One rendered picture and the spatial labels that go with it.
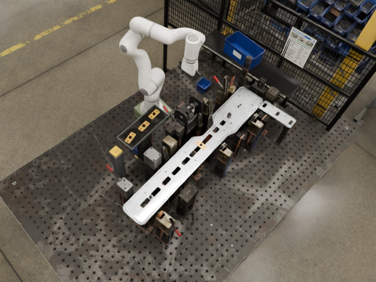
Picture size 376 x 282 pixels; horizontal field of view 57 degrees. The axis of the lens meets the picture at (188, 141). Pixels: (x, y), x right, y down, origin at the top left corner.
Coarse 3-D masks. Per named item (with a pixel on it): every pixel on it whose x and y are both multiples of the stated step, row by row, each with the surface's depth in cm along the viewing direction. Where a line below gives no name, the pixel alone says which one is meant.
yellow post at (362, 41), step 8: (368, 24) 222; (368, 32) 226; (360, 40) 232; (368, 40) 229; (368, 48) 233; (352, 56) 243; (360, 56) 240; (344, 64) 252; (352, 64) 248; (344, 72) 256; (352, 72) 258; (336, 80) 265; (344, 80) 261; (328, 88) 275; (328, 96) 280; (320, 104) 291; (312, 112) 303; (320, 112) 297
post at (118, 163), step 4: (112, 156) 223; (120, 156) 225; (112, 160) 229; (116, 160) 224; (120, 160) 229; (124, 160) 234; (112, 164) 238; (116, 164) 230; (120, 164) 235; (124, 164) 240; (116, 168) 238; (120, 168) 239; (124, 168) 244; (116, 172) 245; (120, 172) 243; (124, 172) 248; (120, 176) 247; (124, 176) 253; (116, 180) 259; (128, 180) 262
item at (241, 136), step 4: (240, 132) 258; (236, 136) 258; (240, 136) 256; (244, 136) 257; (236, 140) 261; (240, 140) 258; (244, 140) 258; (236, 144) 265; (240, 144) 261; (236, 148) 269; (240, 148) 271; (236, 152) 273; (236, 156) 277
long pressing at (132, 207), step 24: (240, 96) 275; (216, 120) 261; (240, 120) 263; (192, 144) 248; (216, 144) 250; (168, 168) 237; (192, 168) 239; (144, 192) 227; (168, 192) 228; (144, 216) 219
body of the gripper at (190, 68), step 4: (184, 60) 211; (184, 64) 213; (188, 64) 210; (192, 64) 208; (196, 64) 210; (184, 68) 216; (188, 68) 213; (192, 68) 210; (196, 68) 212; (188, 72) 216; (192, 72) 213
